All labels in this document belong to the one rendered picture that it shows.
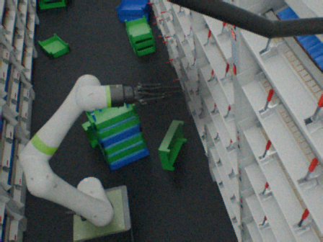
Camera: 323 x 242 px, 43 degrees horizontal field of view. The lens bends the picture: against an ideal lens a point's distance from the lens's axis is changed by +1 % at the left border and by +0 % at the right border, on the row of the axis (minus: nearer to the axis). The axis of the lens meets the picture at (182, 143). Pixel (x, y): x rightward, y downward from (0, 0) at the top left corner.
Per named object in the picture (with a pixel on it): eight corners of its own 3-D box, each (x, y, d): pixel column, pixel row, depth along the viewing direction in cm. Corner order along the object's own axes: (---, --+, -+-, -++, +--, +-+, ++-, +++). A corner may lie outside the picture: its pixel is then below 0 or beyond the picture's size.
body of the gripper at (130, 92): (122, 96, 175) (144, 94, 177) (125, 109, 169) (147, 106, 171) (122, 82, 170) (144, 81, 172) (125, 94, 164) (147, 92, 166)
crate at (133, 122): (99, 140, 268) (95, 132, 262) (89, 123, 281) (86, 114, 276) (140, 122, 275) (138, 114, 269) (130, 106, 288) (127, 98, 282)
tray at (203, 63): (240, 156, 166) (232, 143, 160) (202, 73, 209) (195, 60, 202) (285, 134, 163) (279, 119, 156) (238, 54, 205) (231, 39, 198)
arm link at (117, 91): (109, 92, 161) (108, 79, 168) (112, 114, 169) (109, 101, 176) (125, 91, 162) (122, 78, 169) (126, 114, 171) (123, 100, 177)
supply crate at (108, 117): (95, 132, 262) (91, 122, 256) (86, 114, 276) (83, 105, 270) (138, 114, 269) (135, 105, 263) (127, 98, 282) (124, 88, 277)
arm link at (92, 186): (91, 222, 220) (81, 201, 206) (83, 202, 230) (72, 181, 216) (114, 211, 223) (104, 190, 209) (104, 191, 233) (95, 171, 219)
